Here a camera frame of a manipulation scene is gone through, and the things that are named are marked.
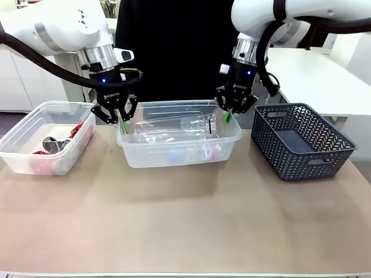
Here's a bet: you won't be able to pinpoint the clear bottle with black mark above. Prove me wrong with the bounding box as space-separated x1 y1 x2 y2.
179 113 219 139

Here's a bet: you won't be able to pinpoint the large clear plastic bottle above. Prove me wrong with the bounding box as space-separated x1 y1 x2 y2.
131 111 206 143

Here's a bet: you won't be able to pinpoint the crushed silver top can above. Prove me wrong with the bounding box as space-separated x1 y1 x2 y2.
42 135 72 153

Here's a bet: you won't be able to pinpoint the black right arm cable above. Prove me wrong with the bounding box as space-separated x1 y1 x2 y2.
257 16 371 98

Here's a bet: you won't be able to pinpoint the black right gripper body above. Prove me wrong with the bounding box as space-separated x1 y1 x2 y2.
223 61 258 109

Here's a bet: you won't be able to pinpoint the person's black clothed torso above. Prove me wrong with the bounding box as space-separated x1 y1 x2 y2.
114 0 242 103

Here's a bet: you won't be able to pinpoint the white side table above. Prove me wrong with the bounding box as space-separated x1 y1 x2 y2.
265 47 371 119

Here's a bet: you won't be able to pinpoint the dark gray woven plastic basket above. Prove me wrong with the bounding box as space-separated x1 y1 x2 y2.
250 103 358 183

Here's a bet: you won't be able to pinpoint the clear plastic bin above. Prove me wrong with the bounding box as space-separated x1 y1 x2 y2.
116 99 243 169
0 100 97 176

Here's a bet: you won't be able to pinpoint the clear bottle with pink label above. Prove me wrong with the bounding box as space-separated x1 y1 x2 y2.
199 142 223 162

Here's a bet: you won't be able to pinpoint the white cabinet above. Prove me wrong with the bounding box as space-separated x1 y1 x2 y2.
0 52 96 113

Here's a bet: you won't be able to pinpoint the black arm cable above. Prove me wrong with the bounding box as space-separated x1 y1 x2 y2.
0 27 143 89
257 16 371 98

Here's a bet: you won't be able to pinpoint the crushed red cans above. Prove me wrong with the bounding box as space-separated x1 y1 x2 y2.
28 149 60 175

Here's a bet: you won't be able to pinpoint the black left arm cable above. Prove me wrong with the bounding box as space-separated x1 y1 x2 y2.
0 27 143 89

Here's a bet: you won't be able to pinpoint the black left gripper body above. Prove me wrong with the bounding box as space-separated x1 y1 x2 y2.
88 70 130 117

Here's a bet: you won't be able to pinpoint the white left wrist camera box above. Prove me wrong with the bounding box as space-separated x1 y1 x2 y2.
112 47 136 64

